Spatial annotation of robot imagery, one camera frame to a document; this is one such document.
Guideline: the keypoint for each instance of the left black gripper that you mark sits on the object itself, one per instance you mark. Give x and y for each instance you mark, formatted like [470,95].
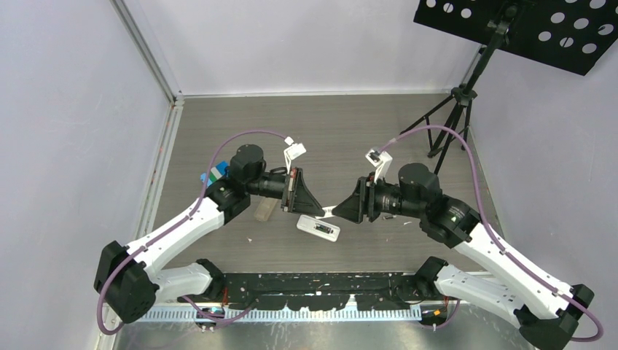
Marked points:
[300,200]

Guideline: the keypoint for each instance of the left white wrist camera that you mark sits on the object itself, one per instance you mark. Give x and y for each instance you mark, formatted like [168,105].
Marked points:
[291,153]

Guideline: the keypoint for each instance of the translucent beige remote cover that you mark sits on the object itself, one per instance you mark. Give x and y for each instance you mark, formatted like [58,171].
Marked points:
[265,209]

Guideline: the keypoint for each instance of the aluminium corner frame post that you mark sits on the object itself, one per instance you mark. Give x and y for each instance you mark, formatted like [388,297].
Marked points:
[141,32]

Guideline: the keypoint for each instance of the black music stand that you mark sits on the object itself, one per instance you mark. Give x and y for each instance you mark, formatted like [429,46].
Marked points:
[567,35]

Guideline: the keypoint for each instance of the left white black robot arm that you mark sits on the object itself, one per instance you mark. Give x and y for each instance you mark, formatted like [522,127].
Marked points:
[132,278]

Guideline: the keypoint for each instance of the blue white green toy brick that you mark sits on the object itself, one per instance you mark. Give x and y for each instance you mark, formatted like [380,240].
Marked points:
[216,172]

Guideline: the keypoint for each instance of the perforated metal cable tray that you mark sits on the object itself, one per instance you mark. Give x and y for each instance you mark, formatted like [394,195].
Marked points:
[347,314]

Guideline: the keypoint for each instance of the white battery cover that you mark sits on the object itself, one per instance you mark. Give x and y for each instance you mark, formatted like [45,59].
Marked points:
[328,211]

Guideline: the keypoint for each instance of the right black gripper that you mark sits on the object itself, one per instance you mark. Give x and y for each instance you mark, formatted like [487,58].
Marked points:
[362,201]

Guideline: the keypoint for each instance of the white remote control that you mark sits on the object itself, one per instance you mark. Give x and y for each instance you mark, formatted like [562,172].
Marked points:
[318,228]

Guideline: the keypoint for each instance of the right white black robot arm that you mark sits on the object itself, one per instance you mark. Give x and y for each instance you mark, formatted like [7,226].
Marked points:
[545,310]

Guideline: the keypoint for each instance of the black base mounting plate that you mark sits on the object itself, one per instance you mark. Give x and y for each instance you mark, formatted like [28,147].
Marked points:
[383,291]

